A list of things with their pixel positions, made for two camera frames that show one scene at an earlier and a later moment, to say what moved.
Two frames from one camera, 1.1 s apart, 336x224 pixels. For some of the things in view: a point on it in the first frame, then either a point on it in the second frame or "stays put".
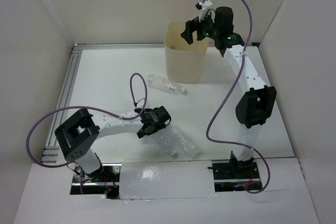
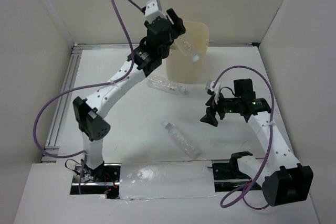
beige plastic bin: (186, 62) stays put
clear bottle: (165, 84) stays put
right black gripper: (191, 26) -> (210, 117)
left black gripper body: (140, 134) -> (164, 51)
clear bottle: (166, 145) -> (184, 45)
